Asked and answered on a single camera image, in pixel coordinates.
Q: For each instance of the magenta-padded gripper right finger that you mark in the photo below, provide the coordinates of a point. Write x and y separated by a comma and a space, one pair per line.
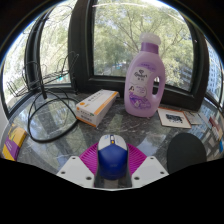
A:
148, 170

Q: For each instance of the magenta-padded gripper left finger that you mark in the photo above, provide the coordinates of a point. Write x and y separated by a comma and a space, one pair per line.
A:
76, 170

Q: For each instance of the black round mouse pad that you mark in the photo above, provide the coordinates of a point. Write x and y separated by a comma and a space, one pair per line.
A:
186, 153

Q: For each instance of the purple detergent bottle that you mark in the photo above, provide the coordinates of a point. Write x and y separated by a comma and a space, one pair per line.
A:
143, 83

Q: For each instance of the small white and blue box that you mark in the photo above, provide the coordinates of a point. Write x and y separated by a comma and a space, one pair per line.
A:
218, 132

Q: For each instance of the pale printed leaflet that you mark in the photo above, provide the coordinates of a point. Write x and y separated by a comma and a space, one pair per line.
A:
194, 117

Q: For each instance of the white and orange carton box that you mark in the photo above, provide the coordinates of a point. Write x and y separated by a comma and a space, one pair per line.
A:
95, 106

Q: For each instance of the black window frame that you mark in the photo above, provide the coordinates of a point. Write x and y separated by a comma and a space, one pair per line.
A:
81, 50

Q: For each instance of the brown-bordered white card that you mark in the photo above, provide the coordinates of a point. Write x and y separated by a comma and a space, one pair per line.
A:
173, 117

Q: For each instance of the blue and white computer mouse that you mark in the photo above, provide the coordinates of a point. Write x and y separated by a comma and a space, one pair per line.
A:
112, 160

